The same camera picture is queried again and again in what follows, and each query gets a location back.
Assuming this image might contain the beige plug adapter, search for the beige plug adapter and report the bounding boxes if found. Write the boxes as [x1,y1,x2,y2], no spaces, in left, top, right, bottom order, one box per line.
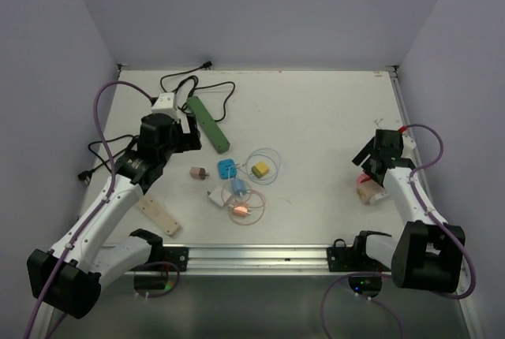
[356,181,385,204]

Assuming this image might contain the white folding plug adapter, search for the white folding plug adapter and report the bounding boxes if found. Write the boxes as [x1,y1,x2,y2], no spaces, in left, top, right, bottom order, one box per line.
[369,191,389,204]

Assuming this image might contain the green power strip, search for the green power strip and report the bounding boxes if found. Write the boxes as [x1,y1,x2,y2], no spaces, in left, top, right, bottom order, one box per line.
[187,96,230,154]

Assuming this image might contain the pink usb charger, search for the pink usb charger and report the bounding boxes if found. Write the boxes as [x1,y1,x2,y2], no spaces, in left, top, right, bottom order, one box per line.
[189,166,210,180]

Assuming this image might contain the blue plug adapter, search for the blue plug adapter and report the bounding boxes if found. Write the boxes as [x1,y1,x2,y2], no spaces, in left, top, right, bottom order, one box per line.
[217,158,237,180]

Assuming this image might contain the white usb charger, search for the white usb charger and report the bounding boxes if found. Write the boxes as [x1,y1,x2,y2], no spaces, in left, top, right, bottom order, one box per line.
[207,187,226,209]

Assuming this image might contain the light blue usb charger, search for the light blue usb charger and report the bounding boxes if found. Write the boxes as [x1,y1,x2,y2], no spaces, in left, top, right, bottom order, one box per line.
[231,178,250,197]

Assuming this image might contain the yellow usb charger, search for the yellow usb charger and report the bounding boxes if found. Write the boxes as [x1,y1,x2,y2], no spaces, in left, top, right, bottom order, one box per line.
[249,161,270,179]

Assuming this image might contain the cream power strip red sockets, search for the cream power strip red sockets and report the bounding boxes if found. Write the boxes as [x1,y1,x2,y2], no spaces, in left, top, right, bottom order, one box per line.
[135,194,181,237]

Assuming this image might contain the salmon usb charger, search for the salmon usb charger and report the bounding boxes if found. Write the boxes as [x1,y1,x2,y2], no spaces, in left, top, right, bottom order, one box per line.
[230,203,251,218]

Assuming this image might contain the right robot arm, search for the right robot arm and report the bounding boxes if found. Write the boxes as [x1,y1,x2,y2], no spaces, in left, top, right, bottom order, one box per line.
[351,129,466,294]

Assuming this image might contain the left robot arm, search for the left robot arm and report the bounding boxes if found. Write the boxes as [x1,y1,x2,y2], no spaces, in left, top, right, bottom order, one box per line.
[27,114,201,319]

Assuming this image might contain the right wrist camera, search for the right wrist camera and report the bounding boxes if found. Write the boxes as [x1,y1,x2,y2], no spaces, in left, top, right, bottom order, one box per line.
[398,125,417,156]

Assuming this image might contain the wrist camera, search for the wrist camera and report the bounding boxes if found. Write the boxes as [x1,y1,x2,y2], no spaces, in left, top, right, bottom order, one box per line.
[151,92,178,121]
[398,125,417,156]

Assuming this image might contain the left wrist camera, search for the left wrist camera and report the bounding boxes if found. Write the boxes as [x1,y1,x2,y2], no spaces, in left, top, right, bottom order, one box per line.
[151,92,178,121]

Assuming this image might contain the black green strip cord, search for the black green strip cord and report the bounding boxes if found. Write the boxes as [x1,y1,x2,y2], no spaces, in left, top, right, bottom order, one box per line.
[159,60,237,123]

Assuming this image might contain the pink usb cable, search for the pink usb cable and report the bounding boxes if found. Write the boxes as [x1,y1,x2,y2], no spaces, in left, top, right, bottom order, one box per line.
[220,183,267,226]

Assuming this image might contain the light blue usb cable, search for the light blue usb cable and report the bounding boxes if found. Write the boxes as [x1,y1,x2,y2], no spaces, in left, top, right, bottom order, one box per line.
[232,147,283,198]

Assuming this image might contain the black cream strip cord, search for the black cream strip cord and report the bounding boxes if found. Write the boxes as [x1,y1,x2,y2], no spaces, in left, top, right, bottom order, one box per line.
[77,133,139,188]

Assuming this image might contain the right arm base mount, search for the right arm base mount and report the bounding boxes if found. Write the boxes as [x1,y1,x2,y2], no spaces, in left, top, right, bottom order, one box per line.
[326,230,392,272]

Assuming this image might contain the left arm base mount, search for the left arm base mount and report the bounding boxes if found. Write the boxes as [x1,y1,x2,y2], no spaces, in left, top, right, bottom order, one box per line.
[129,229,189,272]

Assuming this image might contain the front aluminium rail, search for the front aluminium rail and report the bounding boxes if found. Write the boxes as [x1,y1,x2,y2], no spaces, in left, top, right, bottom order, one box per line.
[122,244,395,275]

